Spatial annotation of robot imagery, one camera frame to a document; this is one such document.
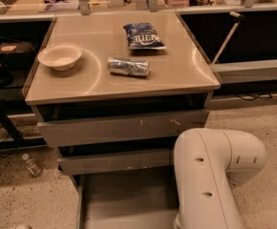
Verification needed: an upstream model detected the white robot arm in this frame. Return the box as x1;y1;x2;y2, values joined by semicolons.
174;128;266;229

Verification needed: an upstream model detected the white rod with black tip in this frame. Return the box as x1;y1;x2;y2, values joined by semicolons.
211;11;245;65

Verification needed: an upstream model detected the grey middle drawer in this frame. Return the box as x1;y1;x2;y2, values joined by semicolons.
58;148;174;176

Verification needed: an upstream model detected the blue kettle chips bag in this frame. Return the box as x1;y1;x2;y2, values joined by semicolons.
123;22;166;50

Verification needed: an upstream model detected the black cable on floor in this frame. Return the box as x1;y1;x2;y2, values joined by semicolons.
235;92;274;101

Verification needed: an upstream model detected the black stand leg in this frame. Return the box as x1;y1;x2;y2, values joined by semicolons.
0;103;46;150

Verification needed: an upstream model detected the grey drawer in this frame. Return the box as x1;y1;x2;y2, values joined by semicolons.
37;109;209;147
58;148;174;176
75;166;179;229

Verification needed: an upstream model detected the grey bottom drawer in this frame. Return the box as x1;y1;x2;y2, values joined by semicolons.
75;166;179;229

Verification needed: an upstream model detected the black box with label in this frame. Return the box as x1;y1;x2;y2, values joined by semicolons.
0;42;35;60

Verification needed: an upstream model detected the plastic bottle on floor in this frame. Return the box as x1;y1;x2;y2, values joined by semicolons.
22;154;42;177

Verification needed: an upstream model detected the silver crushed can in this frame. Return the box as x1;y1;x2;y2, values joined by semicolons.
107;57;149;77

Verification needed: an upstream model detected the white bowl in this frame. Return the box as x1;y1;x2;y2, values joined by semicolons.
37;43;82;71

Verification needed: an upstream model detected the grey drawer cabinet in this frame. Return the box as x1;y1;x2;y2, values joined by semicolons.
21;10;223;229

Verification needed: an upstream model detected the grey top drawer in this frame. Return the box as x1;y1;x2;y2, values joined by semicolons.
37;109;209;147

